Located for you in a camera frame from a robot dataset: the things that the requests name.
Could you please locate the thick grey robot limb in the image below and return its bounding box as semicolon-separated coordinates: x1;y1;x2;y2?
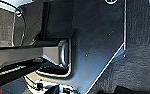
0;38;73;90

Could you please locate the small white robot box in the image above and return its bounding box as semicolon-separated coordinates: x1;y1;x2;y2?
33;79;81;94

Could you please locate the round silver base bolt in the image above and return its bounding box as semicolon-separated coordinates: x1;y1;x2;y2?
104;0;119;5
15;8;25;18

